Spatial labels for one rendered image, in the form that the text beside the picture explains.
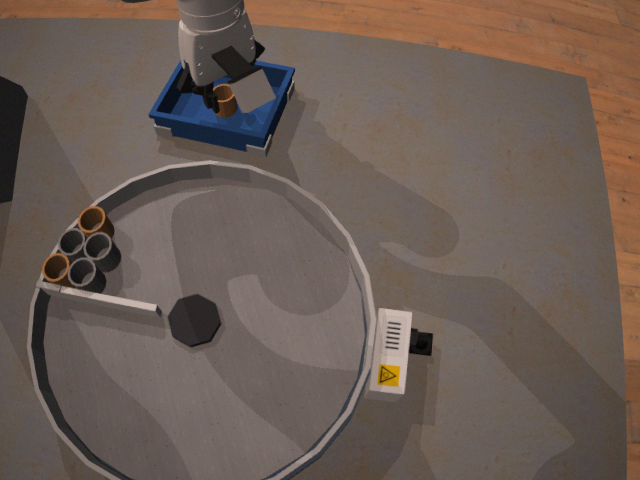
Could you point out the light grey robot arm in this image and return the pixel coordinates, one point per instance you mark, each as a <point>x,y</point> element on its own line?
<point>249,85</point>

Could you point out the blue plastic tray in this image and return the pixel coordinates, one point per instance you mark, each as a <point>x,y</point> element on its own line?
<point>247,137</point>

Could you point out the bronze bushing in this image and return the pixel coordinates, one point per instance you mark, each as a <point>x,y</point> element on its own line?
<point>53,265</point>
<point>227,103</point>
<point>92,216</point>

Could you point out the grey metal bushing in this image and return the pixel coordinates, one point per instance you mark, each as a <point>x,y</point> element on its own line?
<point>97,242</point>
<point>79,269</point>
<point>69,240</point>

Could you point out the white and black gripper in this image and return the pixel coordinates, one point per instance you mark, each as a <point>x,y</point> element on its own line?
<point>196,48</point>

